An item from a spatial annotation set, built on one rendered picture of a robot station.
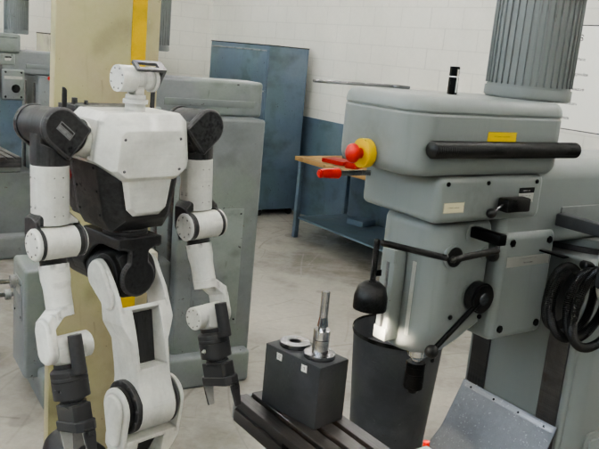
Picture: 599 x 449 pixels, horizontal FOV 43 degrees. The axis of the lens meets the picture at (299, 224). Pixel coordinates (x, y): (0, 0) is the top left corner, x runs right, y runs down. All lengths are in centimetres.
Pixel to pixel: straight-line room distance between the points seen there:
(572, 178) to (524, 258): 23
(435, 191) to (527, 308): 45
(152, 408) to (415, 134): 101
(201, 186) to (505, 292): 87
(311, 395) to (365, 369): 168
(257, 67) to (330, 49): 87
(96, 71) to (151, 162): 122
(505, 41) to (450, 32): 582
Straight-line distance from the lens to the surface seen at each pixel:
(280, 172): 914
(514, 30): 182
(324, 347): 216
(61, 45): 305
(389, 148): 152
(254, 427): 228
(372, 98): 157
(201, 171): 211
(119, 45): 313
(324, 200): 905
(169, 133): 195
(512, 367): 214
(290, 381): 222
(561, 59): 183
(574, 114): 666
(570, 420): 209
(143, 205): 195
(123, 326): 199
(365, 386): 386
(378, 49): 839
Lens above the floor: 195
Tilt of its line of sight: 13 degrees down
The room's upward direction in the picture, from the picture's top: 5 degrees clockwise
